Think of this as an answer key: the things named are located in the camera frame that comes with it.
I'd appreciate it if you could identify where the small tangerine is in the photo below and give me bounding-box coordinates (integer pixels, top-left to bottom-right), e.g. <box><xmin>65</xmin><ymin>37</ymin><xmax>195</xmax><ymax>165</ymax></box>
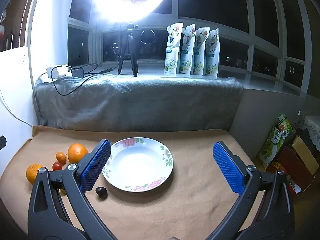
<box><xmin>55</xmin><ymin>151</ymin><xmax>67</xmax><ymax>164</ymax></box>

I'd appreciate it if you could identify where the white window frame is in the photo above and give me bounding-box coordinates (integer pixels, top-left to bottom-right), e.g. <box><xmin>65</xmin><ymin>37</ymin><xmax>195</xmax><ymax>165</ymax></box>
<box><xmin>67</xmin><ymin>0</ymin><xmax>310</xmax><ymax>95</ymax></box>

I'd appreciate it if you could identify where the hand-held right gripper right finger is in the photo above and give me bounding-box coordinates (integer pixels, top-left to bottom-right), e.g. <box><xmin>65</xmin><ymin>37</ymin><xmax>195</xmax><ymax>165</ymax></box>
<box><xmin>205</xmin><ymin>141</ymin><xmax>295</xmax><ymax>240</ymax></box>

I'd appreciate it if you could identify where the white floral refill pouch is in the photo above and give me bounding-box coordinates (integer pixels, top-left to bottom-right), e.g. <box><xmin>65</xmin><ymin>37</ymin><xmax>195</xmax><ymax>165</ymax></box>
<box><xmin>193</xmin><ymin>27</ymin><xmax>210</xmax><ymax>76</ymax></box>
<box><xmin>205</xmin><ymin>29</ymin><xmax>220</xmax><ymax>77</ymax></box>
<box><xmin>164</xmin><ymin>22</ymin><xmax>185</xmax><ymax>74</ymax></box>
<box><xmin>179</xmin><ymin>23</ymin><xmax>196</xmax><ymax>75</ymax></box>

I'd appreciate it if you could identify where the white power strip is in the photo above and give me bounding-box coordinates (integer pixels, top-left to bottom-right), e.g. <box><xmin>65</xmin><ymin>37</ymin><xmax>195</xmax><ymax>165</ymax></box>
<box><xmin>46</xmin><ymin>65</ymin><xmax>73</xmax><ymax>78</ymax></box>

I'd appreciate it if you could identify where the green printed box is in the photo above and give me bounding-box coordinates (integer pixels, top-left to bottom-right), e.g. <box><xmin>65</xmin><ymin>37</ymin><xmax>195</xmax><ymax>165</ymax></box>
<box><xmin>258</xmin><ymin>114</ymin><xmax>293</xmax><ymax>168</ymax></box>

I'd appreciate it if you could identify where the grey fleece blanket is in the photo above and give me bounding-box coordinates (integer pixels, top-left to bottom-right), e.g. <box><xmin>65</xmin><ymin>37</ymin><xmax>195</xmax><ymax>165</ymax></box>
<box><xmin>34</xmin><ymin>75</ymin><xmax>244</xmax><ymax>133</ymax></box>

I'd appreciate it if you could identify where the white floral plate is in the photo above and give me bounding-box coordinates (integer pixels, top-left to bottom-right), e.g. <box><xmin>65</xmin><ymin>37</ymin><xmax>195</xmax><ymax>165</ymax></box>
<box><xmin>101</xmin><ymin>137</ymin><xmax>174</xmax><ymax>192</ymax></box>

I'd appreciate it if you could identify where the large smooth orange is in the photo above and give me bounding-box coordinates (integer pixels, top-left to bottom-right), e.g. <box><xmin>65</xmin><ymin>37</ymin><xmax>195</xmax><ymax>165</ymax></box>
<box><xmin>67</xmin><ymin>143</ymin><xmax>89</xmax><ymax>164</ymax></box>

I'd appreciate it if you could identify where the white cable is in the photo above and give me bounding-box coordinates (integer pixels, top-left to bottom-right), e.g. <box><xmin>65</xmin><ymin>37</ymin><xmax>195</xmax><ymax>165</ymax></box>
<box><xmin>0</xmin><ymin>87</ymin><xmax>34</xmax><ymax>128</ymax></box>

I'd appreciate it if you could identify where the white lace cloth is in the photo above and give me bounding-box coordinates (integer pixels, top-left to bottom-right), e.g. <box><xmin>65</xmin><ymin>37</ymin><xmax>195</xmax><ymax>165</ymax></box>
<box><xmin>304</xmin><ymin>114</ymin><xmax>320</xmax><ymax>153</ymax></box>

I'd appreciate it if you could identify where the small dark round fruit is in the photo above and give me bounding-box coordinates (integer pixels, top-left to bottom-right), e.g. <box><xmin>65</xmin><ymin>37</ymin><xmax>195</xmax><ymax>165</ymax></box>
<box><xmin>95</xmin><ymin>186</ymin><xmax>108</xmax><ymax>201</ymax></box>

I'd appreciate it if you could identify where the red cardboard box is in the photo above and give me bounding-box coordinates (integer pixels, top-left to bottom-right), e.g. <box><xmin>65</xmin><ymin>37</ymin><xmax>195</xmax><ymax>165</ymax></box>
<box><xmin>266</xmin><ymin>146</ymin><xmax>319</xmax><ymax>193</ymax></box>

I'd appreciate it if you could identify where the metal ring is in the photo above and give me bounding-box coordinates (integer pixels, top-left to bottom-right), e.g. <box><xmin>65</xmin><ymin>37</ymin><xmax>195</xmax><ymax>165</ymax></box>
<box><xmin>140</xmin><ymin>29</ymin><xmax>157</xmax><ymax>44</ymax></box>

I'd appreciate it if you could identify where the grey power adapter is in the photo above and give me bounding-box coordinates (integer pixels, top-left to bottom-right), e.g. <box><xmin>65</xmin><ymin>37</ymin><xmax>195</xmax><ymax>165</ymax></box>
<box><xmin>71</xmin><ymin>65</ymin><xmax>87</xmax><ymax>75</ymax></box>

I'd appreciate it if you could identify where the bright ring light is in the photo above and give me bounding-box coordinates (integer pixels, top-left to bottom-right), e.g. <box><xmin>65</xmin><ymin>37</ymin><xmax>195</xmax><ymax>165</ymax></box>
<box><xmin>92</xmin><ymin>0</ymin><xmax>170</xmax><ymax>23</ymax></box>

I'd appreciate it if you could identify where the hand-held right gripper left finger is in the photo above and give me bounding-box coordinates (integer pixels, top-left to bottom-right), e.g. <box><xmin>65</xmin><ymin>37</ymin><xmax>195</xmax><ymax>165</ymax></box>
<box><xmin>28</xmin><ymin>139</ymin><xmax>118</xmax><ymax>240</ymax></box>

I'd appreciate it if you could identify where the black tripod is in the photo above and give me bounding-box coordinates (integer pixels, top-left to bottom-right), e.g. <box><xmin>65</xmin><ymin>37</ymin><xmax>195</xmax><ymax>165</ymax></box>
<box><xmin>117</xmin><ymin>22</ymin><xmax>139</xmax><ymax>77</ymax></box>

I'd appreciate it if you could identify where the large spotted orange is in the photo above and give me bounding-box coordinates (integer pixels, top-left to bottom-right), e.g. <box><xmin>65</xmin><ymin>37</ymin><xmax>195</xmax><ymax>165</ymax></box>
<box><xmin>26</xmin><ymin>164</ymin><xmax>44</xmax><ymax>185</ymax></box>

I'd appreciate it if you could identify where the yellow cardboard box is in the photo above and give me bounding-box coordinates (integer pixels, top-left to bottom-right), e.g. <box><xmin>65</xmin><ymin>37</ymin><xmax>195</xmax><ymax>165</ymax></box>
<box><xmin>291</xmin><ymin>135</ymin><xmax>320</xmax><ymax>175</ymax></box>

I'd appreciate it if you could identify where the black cable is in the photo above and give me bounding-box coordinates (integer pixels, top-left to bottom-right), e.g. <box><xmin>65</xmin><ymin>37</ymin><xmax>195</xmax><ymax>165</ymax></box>
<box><xmin>51</xmin><ymin>63</ymin><xmax>118</xmax><ymax>97</ymax></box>

